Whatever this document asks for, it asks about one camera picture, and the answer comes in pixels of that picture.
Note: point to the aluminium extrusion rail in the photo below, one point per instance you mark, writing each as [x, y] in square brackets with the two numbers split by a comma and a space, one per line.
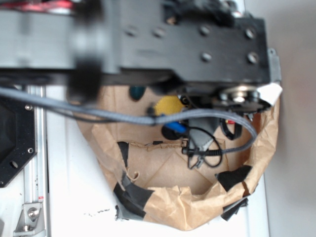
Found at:
[36, 171]

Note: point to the metal corner bracket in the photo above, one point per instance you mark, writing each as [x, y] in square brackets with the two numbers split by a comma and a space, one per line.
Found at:
[31, 221]

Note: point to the yellow cloth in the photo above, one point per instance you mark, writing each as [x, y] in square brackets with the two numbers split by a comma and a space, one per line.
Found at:
[168, 105]

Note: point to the dark green oblong object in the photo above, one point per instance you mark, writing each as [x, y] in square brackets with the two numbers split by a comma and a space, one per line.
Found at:
[136, 92]

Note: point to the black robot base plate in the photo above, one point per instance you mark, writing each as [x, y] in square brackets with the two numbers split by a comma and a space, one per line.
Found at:
[17, 138]

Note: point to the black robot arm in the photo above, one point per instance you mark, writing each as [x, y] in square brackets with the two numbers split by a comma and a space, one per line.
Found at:
[197, 49]

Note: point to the white tray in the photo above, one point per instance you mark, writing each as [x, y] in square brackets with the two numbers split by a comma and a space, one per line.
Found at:
[82, 204]

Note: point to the brown paper bag container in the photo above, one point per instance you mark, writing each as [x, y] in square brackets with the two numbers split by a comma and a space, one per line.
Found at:
[150, 179]

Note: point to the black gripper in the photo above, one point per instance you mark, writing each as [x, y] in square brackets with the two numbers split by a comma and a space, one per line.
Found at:
[197, 128]

